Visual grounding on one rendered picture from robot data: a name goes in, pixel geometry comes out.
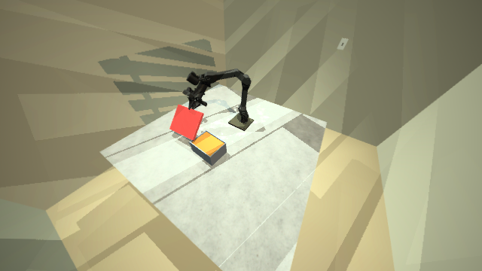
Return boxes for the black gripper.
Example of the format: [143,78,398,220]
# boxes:
[182,87,207,110]

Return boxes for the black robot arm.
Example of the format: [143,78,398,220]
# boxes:
[186,69,251,123]

